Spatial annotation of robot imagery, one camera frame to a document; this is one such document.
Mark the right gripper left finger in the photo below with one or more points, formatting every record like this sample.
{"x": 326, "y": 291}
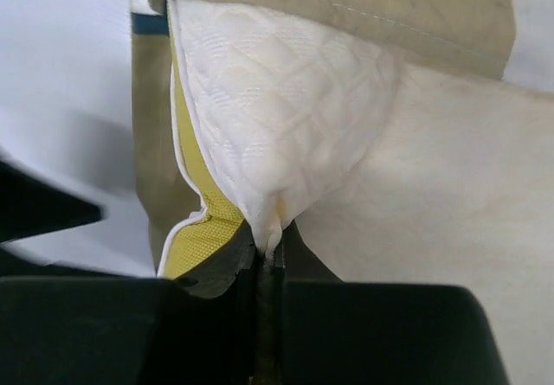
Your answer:
{"x": 61, "y": 325}

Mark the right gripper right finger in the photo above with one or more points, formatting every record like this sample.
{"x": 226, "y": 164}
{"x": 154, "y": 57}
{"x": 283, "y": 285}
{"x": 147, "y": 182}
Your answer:
{"x": 337, "y": 332}

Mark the cream quilted pillow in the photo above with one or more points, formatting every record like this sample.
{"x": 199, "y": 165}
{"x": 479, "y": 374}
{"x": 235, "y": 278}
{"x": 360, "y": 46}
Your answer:
{"x": 393, "y": 171}

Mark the blue beige patchwork pillowcase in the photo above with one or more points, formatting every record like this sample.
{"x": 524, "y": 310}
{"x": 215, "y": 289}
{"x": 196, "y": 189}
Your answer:
{"x": 346, "y": 13}

